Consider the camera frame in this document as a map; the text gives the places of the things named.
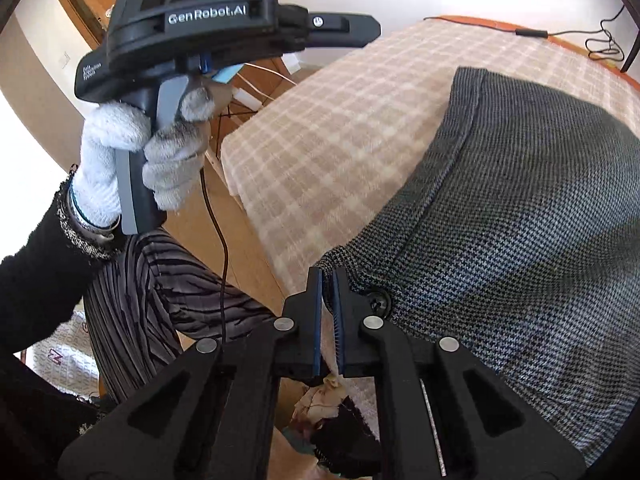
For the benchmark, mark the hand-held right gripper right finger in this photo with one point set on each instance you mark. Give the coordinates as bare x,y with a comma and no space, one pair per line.
340,327

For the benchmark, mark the white wall switch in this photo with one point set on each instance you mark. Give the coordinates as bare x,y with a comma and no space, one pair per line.
65,60

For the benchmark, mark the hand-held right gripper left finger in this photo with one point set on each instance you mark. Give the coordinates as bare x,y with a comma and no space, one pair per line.
316,321

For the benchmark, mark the orange bed frame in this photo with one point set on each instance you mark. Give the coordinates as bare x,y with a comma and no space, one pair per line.
575,47

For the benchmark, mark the grey houndstooth pants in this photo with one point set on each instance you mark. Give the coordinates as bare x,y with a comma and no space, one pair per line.
510,240

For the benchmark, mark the black chair leg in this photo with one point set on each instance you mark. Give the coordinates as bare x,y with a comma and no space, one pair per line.
631,40

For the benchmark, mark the wooden door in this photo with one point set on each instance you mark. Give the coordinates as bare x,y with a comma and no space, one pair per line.
80,15

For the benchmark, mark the person's zebra striped clothing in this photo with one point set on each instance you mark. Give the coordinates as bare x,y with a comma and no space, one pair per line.
145,310

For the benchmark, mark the white power strip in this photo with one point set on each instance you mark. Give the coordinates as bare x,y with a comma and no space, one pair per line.
247,97

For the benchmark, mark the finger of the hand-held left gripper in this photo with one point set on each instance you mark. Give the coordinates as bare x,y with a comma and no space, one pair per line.
345,27

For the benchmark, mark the person's left hand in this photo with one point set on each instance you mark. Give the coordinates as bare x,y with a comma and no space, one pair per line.
100,160

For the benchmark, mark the person's left forearm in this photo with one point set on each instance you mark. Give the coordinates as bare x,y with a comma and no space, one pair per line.
35,285

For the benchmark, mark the white printed bag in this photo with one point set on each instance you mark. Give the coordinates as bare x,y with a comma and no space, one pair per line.
60,355

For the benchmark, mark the dark cloth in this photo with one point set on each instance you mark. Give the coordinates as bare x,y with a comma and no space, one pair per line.
345,435

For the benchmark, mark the beige plaid blanket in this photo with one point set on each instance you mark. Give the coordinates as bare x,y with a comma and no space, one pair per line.
330,135

